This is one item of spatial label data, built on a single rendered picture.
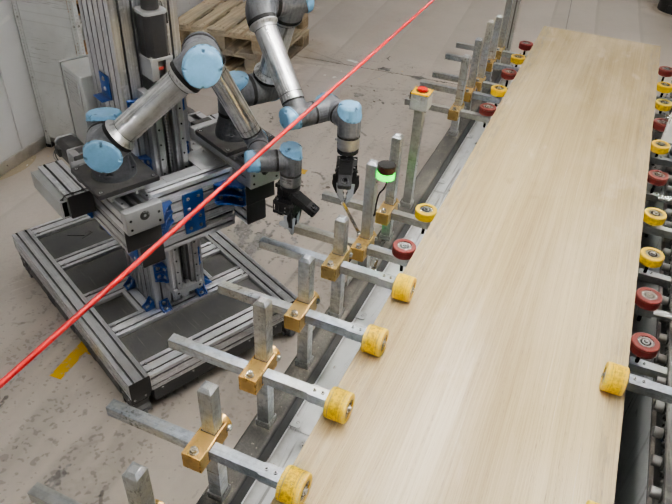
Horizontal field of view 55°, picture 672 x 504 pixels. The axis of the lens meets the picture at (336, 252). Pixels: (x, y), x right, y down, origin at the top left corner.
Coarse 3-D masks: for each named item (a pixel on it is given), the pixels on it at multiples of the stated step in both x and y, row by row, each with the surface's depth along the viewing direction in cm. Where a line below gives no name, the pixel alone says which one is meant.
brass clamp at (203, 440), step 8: (224, 416) 154; (224, 424) 152; (200, 432) 150; (216, 432) 150; (224, 432) 152; (192, 440) 148; (200, 440) 148; (208, 440) 148; (216, 440) 149; (224, 440) 154; (184, 448) 146; (200, 448) 146; (208, 448) 147; (184, 456) 146; (192, 456) 145; (200, 456) 145; (208, 456) 148; (184, 464) 148; (192, 464) 146; (200, 464) 145; (200, 472) 147
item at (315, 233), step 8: (296, 224) 236; (304, 224) 236; (296, 232) 236; (304, 232) 235; (312, 232) 233; (320, 232) 233; (328, 232) 233; (320, 240) 234; (328, 240) 232; (352, 240) 230; (368, 248) 227; (376, 248) 227; (384, 248) 227; (376, 256) 227; (384, 256) 226; (392, 256) 224; (400, 264) 225
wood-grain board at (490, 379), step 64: (576, 64) 365; (640, 64) 369; (512, 128) 297; (576, 128) 300; (640, 128) 303; (512, 192) 253; (576, 192) 255; (640, 192) 258; (448, 256) 219; (512, 256) 220; (576, 256) 222; (384, 320) 192; (448, 320) 194; (512, 320) 195; (576, 320) 196; (384, 384) 173; (448, 384) 174; (512, 384) 175; (576, 384) 176; (320, 448) 156; (384, 448) 157; (448, 448) 158; (512, 448) 159; (576, 448) 160
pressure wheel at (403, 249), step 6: (396, 240) 223; (402, 240) 224; (408, 240) 224; (396, 246) 221; (402, 246) 221; (408, 246) 222; (414, 246) 221; (396, 252) 220; (402, 252) 218; (408, 252) 219; (402, 258) 220; (408, 258) 220; (402, 270) 228
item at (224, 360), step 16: (176, 336) 175; (192, 352) 172; (208, 352) 171; (224, 352) 171; (224, 368) 170; (240, 368) 168; (272, 384) 166; (288, 384) 164; (304, 384) 164; (320, 400) 161
